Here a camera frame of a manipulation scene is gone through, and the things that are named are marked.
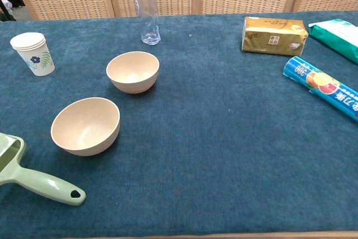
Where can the clear plastic bottle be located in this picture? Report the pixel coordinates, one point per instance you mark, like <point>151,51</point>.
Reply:
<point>149,12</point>

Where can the blue plastic wrap roll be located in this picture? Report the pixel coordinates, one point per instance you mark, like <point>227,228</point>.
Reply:
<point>321,82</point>

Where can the gold tissue pack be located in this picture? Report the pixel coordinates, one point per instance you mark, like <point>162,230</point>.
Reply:
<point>272,37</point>

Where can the off-white bowl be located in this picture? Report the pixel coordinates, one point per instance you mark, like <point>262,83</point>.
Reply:
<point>131,66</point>
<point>84,124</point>

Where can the dark blue table cloth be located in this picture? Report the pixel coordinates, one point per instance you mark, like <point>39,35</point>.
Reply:
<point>195,138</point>

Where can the green wet wipes pack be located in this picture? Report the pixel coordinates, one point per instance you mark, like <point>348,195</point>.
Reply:
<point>335,37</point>

